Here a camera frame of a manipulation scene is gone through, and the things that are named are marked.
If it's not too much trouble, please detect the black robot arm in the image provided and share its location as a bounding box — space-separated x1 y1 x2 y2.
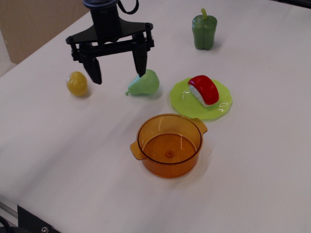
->
66 0 154 84

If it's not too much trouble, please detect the red and white toy sushi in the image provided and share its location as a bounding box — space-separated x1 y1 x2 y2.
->
188 75 220 107

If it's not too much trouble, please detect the orange transparent plastic pot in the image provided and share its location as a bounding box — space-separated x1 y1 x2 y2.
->
130 114 207 178

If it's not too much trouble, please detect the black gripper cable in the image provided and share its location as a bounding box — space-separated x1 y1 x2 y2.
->
118 0 139 15

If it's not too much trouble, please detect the aluminium table frame rail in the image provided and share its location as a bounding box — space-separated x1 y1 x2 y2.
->
0 196 18 227

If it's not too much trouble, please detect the green toy pear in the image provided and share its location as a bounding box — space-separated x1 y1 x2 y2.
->
125 69 160 96

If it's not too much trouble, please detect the green toy bell pepper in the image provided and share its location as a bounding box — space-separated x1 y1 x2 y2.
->
192 8 218 50

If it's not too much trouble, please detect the yellow toy lemon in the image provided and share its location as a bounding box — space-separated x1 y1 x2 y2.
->
66 71 88 96

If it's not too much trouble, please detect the light green plastic plate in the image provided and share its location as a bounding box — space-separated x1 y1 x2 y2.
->
170 78 233 120

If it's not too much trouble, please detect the black corner bracket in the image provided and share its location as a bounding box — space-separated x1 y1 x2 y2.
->
17 205 60 233

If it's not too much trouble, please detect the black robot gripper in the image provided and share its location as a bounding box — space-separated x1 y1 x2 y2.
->
66 4 154 84

